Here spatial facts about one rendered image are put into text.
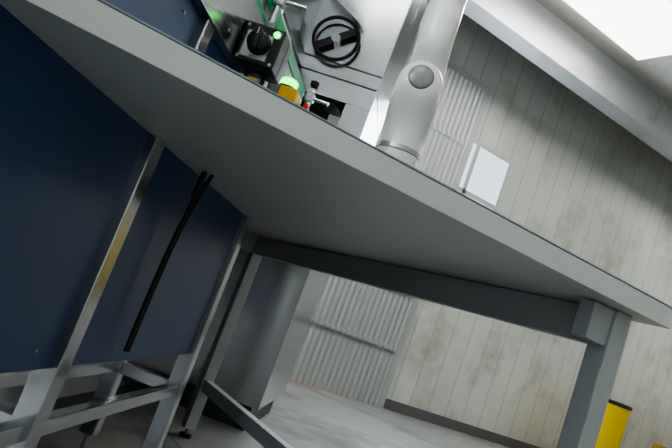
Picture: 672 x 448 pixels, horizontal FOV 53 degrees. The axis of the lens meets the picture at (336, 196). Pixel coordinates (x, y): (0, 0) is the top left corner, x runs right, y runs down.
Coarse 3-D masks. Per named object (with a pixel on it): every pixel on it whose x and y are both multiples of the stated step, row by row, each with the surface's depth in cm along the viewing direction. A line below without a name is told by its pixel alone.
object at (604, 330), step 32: (256, 256) 234; (288, 256) 211; (320, 256) 194; (384, 288) 163; (416, 288) 152; (448, 288) 143; (480, 288) 135; (224, 320) 230; (512, 320) 124; (544, 320) 118; (576, 320) 106; (608, 320) 106; (224, 352) 229; (608, 352) 106; (576, 384) 107; (608, 384) 106; (192, 416) 224; (576, 416) 105
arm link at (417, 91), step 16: (416, 64) 169; (432, 64) 170; (400, 80) 169; (416, 80) 167; (432, 80) 167; (400, 96) 169; (416, 96) 168; (432, 96) 168; (400, 112) 171; (416, 112) 170; (432, 112) 170; (384, 128) 174; (400, 128) 171; (416, 128) 171; (384, 144) 172; (400, 144) 170; (416, 144) 172
